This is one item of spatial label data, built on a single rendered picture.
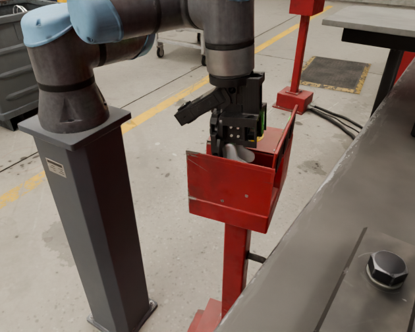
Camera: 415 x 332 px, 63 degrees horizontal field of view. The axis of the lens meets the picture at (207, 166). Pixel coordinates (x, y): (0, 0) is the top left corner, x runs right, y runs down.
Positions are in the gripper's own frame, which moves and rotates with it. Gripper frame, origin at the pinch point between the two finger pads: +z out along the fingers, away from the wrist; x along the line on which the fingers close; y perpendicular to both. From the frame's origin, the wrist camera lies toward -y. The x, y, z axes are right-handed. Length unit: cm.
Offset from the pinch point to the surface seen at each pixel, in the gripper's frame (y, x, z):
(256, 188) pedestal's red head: 7.5, -4.8, -1.4
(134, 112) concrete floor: -127, 147, 64
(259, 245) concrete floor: -6, 53, 74
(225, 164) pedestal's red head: 2.1, -4.8, -5.6
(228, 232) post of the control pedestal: -0.8, 2.3, 17.7
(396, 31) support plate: 25.6, 13.0, -23.4
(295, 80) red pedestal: -17, 199, 51
